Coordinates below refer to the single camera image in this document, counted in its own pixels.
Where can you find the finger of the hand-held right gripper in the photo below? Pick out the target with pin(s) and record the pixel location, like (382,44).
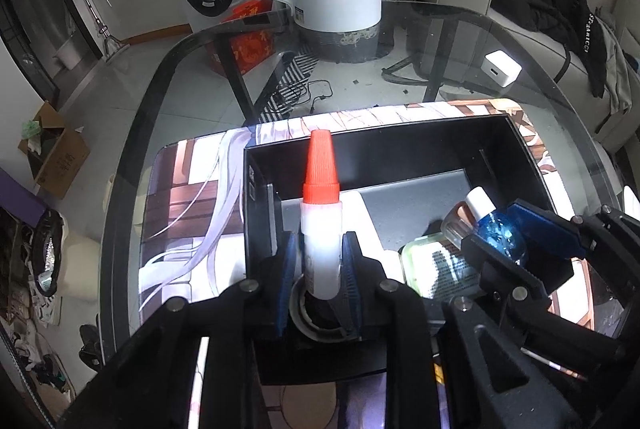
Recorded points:
(500,269)
(545,229)

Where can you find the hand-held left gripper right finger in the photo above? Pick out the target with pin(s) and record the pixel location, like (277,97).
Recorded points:
(350,284)

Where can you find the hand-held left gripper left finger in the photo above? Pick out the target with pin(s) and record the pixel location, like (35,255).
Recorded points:
(284,284)

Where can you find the small blue bottle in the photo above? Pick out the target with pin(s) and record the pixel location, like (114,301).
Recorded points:
(495,226)

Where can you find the small clear glass bottle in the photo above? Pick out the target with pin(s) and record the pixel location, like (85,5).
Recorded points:
(457,224)

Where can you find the clear green case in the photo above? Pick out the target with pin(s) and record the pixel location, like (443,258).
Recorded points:
(435,264)

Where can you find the red-capped white glue bottle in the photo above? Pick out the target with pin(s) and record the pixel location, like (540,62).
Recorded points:
(320,219)

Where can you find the black rectangular box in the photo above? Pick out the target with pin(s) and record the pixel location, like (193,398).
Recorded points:
(400,204)

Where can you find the printed desk mat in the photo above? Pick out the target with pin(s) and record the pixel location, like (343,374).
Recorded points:
(195,209)

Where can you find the white charger cube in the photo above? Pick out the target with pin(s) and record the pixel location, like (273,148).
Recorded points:
(502,68)

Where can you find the grey garment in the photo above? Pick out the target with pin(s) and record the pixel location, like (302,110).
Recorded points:
(617,64)

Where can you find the striped floor mat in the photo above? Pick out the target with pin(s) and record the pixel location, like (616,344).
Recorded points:
(290,84)

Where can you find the black jacket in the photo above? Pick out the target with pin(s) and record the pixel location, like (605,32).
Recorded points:
(530,4)

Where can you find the black trash bin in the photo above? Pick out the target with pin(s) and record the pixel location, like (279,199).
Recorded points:
(47,254)

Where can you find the red gift box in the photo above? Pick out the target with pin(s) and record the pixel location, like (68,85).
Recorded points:
(247,39)

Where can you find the open cardboard box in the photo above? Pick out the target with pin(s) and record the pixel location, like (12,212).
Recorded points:
(60,154)

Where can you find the purple yoga mat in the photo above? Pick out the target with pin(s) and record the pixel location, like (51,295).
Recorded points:
(20,199)

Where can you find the white bucket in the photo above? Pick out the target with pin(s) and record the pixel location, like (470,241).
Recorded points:
(66,55)

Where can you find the flat mop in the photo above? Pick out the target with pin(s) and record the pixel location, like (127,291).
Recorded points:
(97,14)

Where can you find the glass door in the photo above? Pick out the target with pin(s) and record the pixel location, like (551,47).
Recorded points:
(45,19)

